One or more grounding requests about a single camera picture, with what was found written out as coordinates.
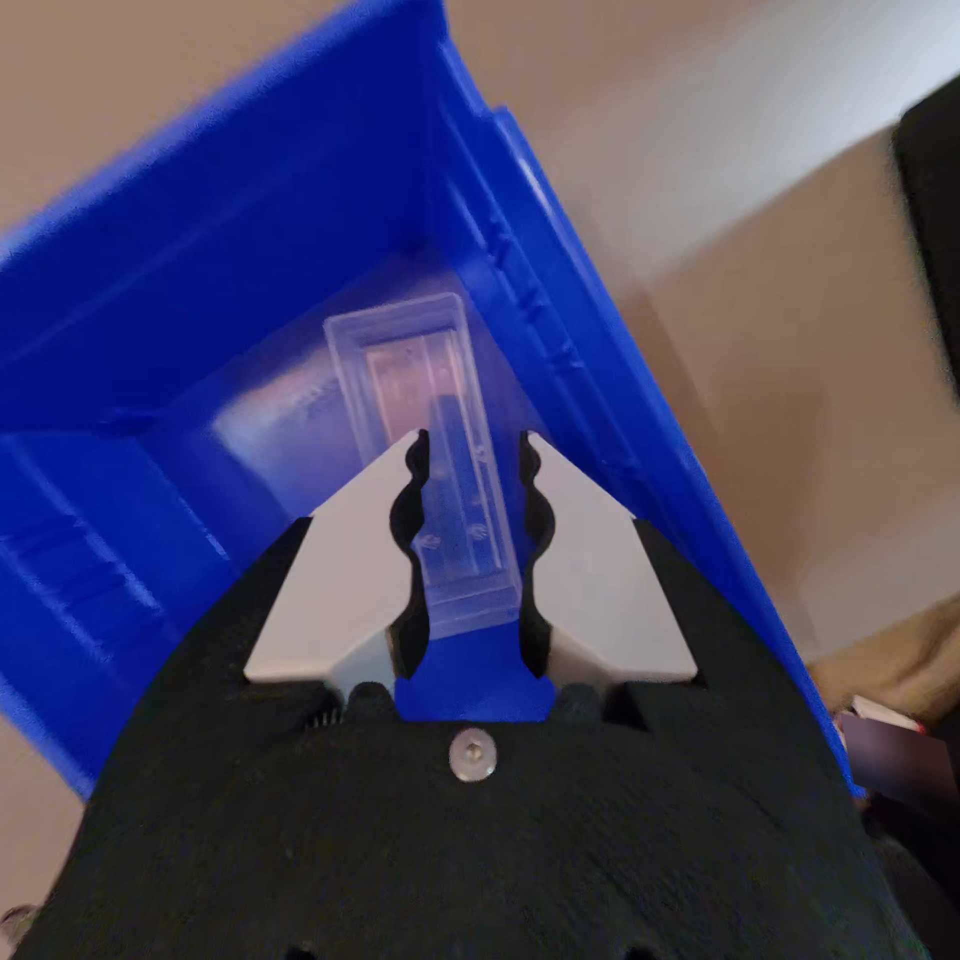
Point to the blue plastic storage bin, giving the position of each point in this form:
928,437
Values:
225,225

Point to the desk with beige top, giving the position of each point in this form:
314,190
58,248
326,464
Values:
787,450

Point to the small clear plastic drawer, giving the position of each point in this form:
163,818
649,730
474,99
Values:
405,360

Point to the person's leg in tan pants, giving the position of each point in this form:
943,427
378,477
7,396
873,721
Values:
900,660

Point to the black rounded object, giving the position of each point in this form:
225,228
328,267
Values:
934,225

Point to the printed picture card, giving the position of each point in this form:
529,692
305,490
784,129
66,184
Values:
881,712

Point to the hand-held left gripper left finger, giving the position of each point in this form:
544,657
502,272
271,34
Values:
330,585

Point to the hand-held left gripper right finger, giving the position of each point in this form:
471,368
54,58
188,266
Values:
607,592

